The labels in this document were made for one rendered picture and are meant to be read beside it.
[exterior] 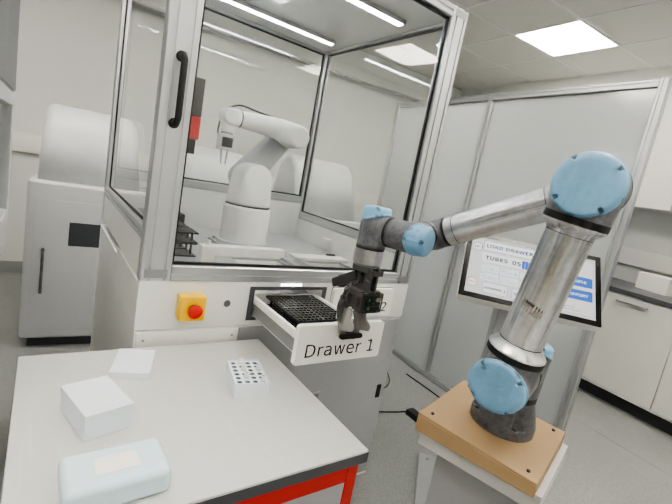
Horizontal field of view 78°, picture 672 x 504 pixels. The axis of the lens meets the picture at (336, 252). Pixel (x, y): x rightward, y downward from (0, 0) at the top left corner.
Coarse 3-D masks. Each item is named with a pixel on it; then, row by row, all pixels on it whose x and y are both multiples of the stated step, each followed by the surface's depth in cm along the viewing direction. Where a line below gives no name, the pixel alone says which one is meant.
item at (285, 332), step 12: (264, 300) 139; (324, 300) 144; (252, 312) 133; (264, 312) 126; (276, 312) 122; (264, 324) 126; (276, 324) 119; (288, 324) 115; (276, 336) 119; (288, 336) 113; (288, 348) 114
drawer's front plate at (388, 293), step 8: (336, 288) 149; (376, 288) 160; (384, 288) 163; (336, 296) 149; (384, 296) 162; (392, 296) 165; (336, 304) 150; (384, 304) 164; (352, 312) 155; (384, 312) 165
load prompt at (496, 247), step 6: (486, 240) 175; (486, 246) 173; (492, 246) 173; (498, 246) 173; (504, 246) 173; (510, 246) 173; (516, 246) 172; (498, 252) 172; (504, 252) 171; (510, 252) 171; (516, 252) 171; (522, 252) 171; (528, 252) 171; (534, 252) 170; (528, 258) 169
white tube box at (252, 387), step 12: (228, 360) 108; (252, 360) 111; (228, 372) 105; (240, 372) 104; (252, 372) 105; (264, 372) 105; (240, 384) 98; (252, 384) 99; (264, 384) 100; (240, 396) 99; (252, 396) 100; (264, 396) 101
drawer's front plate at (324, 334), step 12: (300, 324) 107; (312, 324) 108; (324, 324) 110; (336, 324) 112; (372, 324) 120; (300, 336) 106; (312, 336) 108; (324, 336) 111; (336, 336) 113; (372, 336) 121; (300, 348) 107; (312, 348) 109; (324, 348) 112; (336, 348) 114; (360, 348) 119; (372, 348) 122; (300, 360) 108; (312, 360) 110; (324, 360) 113; (336, 360) 115
